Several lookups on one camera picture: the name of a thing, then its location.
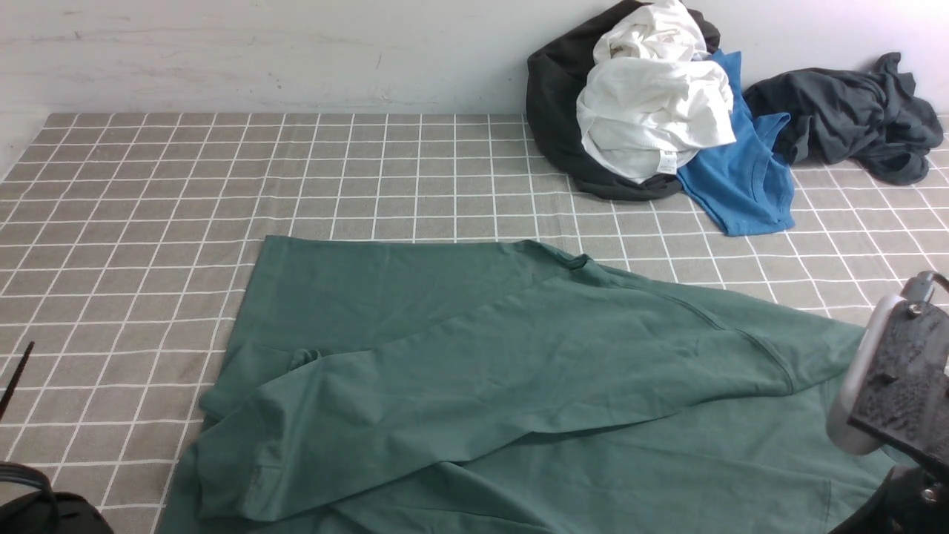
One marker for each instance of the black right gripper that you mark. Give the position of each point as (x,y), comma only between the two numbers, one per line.
(908,501)

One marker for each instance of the green long-sleeved shirt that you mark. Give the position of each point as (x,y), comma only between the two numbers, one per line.
(513,388)

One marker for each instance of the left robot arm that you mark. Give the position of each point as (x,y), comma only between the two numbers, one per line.
(46,510)

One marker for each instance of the blue shirt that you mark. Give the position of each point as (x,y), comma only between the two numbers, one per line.
(744,187)

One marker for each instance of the dark grey crumpled shirt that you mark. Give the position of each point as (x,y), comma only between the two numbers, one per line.
(871,117)

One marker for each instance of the white shirt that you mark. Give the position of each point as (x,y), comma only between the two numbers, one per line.
(654,97)

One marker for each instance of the black garment under white shirt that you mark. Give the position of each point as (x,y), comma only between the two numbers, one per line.
(556,76)

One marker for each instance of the grey checked tablecloth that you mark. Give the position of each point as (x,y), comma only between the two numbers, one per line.
(127,240)

